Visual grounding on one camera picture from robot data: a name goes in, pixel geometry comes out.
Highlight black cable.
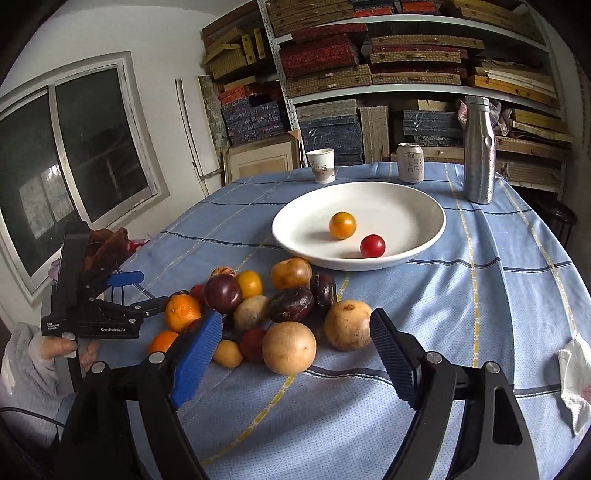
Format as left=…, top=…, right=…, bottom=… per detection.
left=0, top=405, right=66, bottom=430

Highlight brown plush toy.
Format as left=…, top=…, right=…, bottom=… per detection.
left=83, top=228, right=148, bottom=273

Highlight white paper cup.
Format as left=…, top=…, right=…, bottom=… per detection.
left=307, top=148, right=335, bottom=185

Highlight large orange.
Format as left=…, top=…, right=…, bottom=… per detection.
left=147, top=330, right=179, bottom=355
left=164, top=293, right=201, bottom=333

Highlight small orange tomato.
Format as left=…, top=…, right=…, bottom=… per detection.
left=329, top=211, right=356, bottom=240

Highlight dark brown mangosteen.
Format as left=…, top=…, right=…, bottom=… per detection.
left=310, top=272, right=337, bottom=314

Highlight white beverage can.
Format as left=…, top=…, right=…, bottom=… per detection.
left=397, top=142, right=425, bottom=183

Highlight small tan longan fruit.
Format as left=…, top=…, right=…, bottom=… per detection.
left=212, top=339, right=243, bottom=369

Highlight pink crumpled cloth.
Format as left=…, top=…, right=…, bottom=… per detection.
left=456, top=100, right=510, bottom=137

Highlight dark red plum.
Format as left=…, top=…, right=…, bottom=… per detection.
left=204, top=274, right=242, bottom=314

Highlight person's left hand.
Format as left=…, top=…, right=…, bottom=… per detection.
left=40, top=337, right=100, bottom=371

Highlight large white oval plate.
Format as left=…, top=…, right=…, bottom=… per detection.
left=271, top=181, right=447, bottom=272

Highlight red cherry tomato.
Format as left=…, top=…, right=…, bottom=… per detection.
left=360, top=234, right=386, bottom=258
left=189, top=284, right=206, bottom=308
left=238, top=328, right=266, bottom=363

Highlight tan round pear large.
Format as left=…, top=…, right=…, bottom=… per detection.
left=324, top=300, right=372, bottom=351

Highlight yellow-orange persimmon fruit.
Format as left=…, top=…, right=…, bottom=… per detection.
left=236, top=270, right=263, bottom=300

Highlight grey sleeved left forearm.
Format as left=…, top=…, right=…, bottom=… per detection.
left=1, top=323, right=62, bottom=448

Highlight brown kiwi-like fruit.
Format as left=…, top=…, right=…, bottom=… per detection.
left=232, top=295, right=270, bottom=333

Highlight crumpled white tissue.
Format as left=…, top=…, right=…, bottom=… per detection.
left=557, top=334, right=591, bottom=436

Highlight large tan round fruit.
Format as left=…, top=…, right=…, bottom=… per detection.
left=262, top=321, right=317, bottom=376

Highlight striped small apple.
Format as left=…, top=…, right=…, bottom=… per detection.
left=211, top=266, right=238, bottom=277

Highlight metal storage shelf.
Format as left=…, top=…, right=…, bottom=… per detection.
left=259, top=1, right=572, bottom=195

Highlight wooden framed panel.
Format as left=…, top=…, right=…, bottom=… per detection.
left=222, top=130, right=303, bottom=184

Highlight silver metal bottle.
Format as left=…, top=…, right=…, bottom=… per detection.
left=464, top=96, right=496, bottom=205

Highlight dark mangosteen hidden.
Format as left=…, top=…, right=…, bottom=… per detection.
left=267, top=287, right=314, bottom=323

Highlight black round stool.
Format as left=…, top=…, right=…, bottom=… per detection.
left=536, top=197, right=578, bottom=248

